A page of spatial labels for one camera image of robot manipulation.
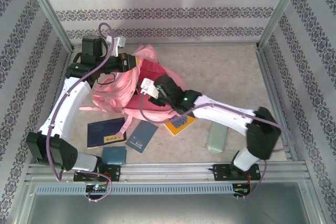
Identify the large teal notebook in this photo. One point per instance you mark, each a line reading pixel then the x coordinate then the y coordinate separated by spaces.
pixel 141 136

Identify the aluminium frame post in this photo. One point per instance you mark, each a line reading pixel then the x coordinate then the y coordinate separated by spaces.
pixel 279 11
pixel 50 11

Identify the wide aluminium mounting rail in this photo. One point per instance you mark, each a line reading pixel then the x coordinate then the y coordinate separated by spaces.
pixel 168 171

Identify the navy book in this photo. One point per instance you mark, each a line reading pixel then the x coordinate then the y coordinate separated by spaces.
pixel 99 132

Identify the green pencil case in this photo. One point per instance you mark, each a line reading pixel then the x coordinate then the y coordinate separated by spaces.
pixel 216 140

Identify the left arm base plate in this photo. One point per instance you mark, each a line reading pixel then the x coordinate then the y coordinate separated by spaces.
pixel 115 174

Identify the aluminium frame bar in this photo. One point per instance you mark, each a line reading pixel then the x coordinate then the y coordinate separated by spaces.
pixel 59 87
pixel 210 45
pixel 267 77

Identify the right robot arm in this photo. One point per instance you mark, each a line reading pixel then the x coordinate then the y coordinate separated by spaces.
pixel 223 116

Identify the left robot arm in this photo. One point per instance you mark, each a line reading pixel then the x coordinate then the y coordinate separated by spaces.
pixel 68 108

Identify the grey metal tray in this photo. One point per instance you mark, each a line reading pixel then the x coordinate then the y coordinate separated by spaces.
pixel 168 211

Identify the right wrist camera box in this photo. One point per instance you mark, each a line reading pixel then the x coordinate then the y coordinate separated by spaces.
pixel 148 85

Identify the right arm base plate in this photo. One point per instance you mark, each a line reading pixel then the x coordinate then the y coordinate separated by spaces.
pixel 223 172

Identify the small teal notebook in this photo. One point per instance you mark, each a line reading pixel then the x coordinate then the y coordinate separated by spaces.
pixel 114 154

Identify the pink backpack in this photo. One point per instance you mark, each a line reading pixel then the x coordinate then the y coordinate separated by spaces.
pixel 123 90

